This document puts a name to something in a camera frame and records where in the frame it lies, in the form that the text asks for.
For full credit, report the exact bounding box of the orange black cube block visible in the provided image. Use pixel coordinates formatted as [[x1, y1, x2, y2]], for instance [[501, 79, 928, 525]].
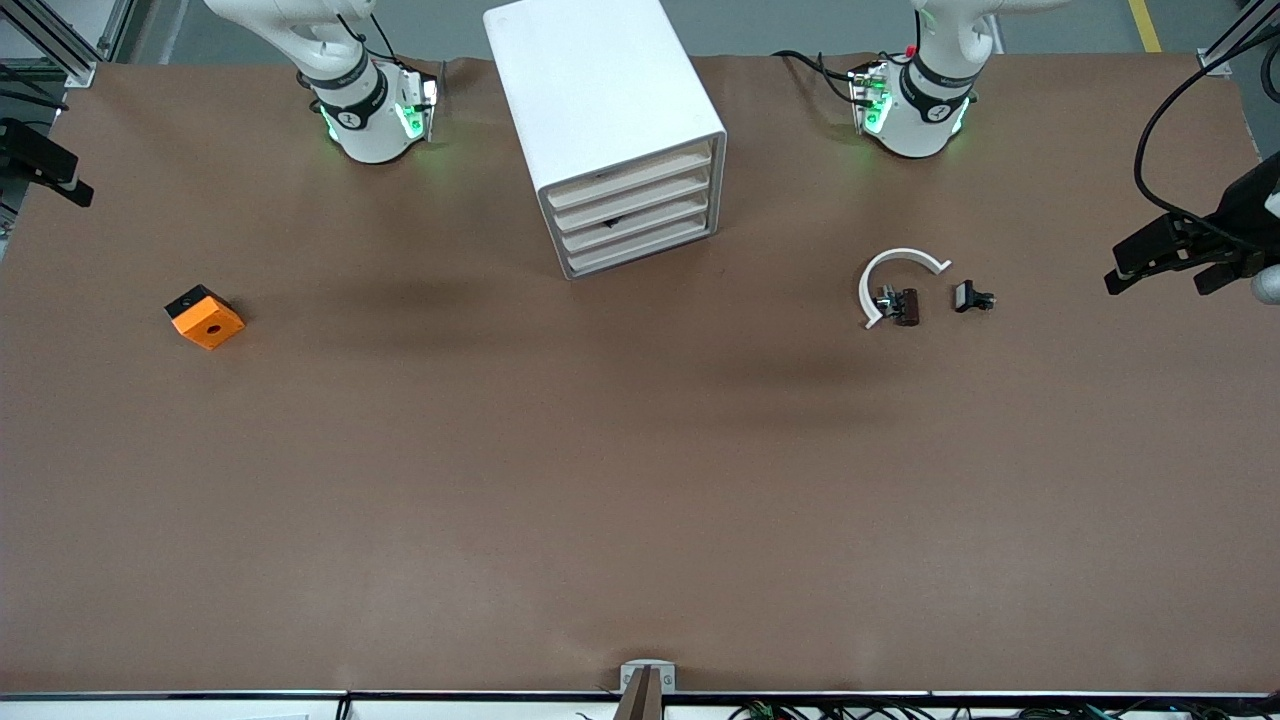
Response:
[[164, 284, 246, 351]]

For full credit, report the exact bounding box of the brown metal small component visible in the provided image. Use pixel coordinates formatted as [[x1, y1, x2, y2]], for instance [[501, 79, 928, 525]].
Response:
[[875, 285, 921, 328]]

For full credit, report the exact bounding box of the white curved plastic part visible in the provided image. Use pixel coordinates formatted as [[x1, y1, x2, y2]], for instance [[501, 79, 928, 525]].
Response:
[[858, 247, 952, 331]]

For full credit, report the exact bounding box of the brown table cover mat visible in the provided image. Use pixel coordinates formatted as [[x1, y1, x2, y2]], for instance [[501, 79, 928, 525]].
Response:
[[0, 52, 1280, 696]]

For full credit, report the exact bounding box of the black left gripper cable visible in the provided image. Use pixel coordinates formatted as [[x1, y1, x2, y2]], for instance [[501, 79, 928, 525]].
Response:
[[1134, 45, 1280, 226]]

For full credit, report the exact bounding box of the aluminium frame post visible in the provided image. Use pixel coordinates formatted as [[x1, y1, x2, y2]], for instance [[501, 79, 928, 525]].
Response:
[[1197, 0, 1280, 79], [0, 0, 136, 89]]

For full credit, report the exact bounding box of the black arm base cable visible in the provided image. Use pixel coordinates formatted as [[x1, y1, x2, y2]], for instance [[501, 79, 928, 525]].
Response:
[[773, 48, 863, 103]]

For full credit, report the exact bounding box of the white table edge rail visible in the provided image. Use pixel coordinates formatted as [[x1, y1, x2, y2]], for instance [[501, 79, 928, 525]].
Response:
[[0, 688, 1280, 720]]

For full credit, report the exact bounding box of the grey metal bracket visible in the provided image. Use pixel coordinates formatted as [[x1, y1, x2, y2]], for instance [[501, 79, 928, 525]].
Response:
[[619, 660, 677, 694]]

